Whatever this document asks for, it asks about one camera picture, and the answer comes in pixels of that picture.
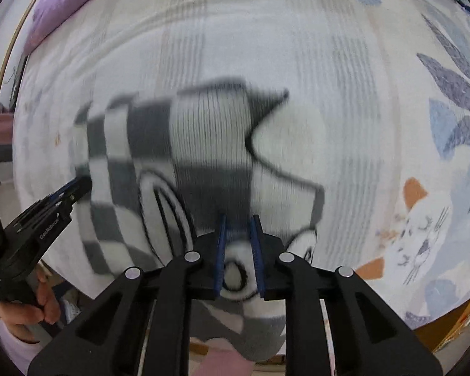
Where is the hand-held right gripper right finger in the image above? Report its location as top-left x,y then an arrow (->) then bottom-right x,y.
248,215 -> 443,376

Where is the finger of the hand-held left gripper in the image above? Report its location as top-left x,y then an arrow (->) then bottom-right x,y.
21,175 -> 87,215
43,178 -> 92,214

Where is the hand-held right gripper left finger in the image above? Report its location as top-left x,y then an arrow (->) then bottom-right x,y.
27,213 -> 230,376

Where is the grey white checkered sweater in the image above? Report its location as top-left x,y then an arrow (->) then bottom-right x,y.
72,77 -> 326,363

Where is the person's left hand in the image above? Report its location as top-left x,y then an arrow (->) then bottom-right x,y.
0,268 -> 61,341

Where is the person's pink clothing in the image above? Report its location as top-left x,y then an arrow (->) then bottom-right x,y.
188,339 -> 259,376

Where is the wooden pole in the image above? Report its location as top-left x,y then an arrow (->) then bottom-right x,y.
0,0 -> 61,104

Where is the wooden cabinet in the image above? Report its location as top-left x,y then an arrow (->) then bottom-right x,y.
415,294 -> 470,355

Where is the white floral bed sheet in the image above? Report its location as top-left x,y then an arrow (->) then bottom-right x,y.
13,0 -> 470,330

